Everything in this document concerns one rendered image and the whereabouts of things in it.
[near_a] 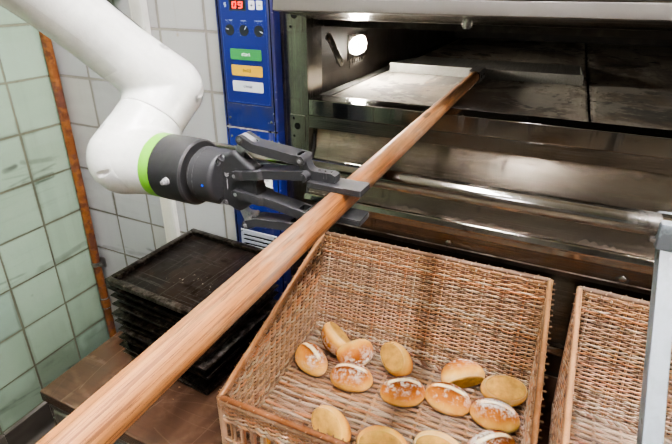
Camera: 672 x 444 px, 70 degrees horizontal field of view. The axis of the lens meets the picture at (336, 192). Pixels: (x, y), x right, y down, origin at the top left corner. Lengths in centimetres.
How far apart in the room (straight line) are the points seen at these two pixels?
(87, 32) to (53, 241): 120
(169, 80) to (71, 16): 15
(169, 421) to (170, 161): 68
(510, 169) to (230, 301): 81
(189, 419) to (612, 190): 99
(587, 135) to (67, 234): 160
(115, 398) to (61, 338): 168
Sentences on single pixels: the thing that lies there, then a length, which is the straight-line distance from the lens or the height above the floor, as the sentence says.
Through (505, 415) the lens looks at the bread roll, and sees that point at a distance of 112.
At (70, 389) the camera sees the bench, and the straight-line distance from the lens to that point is 134.
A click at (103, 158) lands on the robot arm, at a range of 74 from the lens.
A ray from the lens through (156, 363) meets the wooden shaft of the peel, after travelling 35.
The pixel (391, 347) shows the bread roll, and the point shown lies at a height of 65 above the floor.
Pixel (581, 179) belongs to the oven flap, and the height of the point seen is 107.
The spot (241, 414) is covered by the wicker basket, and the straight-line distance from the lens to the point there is 99.
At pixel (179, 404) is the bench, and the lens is 122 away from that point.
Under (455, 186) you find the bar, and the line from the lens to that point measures 70.
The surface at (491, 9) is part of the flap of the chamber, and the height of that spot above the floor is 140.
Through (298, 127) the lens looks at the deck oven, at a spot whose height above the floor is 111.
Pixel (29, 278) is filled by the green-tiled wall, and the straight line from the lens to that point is 186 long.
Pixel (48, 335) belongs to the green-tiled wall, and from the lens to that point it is 198.
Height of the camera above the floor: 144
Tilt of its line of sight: 23 degrees down
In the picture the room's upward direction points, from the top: straight up
